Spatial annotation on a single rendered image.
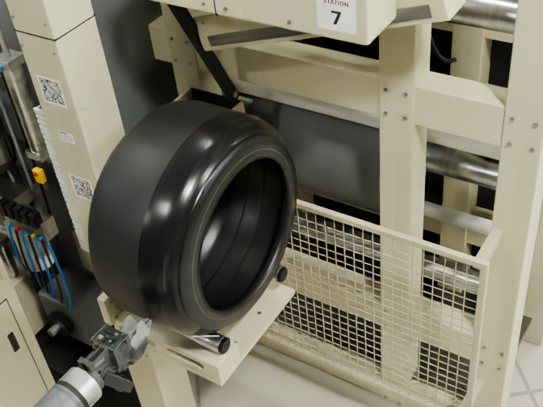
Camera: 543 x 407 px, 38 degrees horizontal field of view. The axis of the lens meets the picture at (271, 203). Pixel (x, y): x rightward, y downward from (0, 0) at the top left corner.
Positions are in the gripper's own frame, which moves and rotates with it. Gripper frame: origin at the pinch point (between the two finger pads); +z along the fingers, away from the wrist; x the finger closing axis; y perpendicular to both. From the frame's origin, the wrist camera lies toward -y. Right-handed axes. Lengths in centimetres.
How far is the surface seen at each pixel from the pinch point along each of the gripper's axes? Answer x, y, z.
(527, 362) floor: -63, -105, 117
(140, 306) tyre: 0.2, 6.7, -0.5
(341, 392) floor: -8, -105, 73
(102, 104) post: 26, 39, 26
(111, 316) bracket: 24.0, -17.1, 8.3
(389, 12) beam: -36, 61, 54
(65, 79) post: 26, 50, 18
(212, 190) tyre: -11.6, 31.3, 17.9
